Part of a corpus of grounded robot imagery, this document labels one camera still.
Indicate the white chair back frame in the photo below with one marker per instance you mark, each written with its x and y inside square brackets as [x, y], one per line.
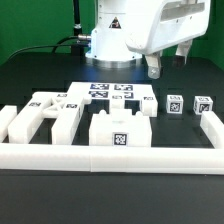
[66, 109]

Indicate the white left fence bar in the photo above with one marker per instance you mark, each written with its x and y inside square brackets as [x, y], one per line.
[7, 114]

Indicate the white front fence bar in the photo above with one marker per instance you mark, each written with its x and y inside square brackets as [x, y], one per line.
[112, 159]

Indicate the white tagged cube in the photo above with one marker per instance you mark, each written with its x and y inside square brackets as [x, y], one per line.
[174, 104]
[202, 103]

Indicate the black vertical pole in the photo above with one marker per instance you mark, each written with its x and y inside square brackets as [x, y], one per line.
[78, 49]

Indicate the white right fence bar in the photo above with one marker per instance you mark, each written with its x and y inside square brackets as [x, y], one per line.
[213, 128]

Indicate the white fence bar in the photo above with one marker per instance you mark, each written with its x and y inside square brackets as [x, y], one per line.
[213, 128]
[112, 159]
[7, 114]

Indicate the white chair seat part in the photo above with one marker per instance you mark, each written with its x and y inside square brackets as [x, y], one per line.
[120, 128]

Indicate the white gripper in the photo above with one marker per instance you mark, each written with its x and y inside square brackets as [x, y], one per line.
[154, 25]

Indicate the white tagged cube left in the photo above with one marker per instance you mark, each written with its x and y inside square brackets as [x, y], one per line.
[174, 104]

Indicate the white tagged cube right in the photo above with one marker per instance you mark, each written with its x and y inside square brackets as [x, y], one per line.
[202, 103]

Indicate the white tag base sheet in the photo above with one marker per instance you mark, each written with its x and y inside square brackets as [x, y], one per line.
[104, 91]

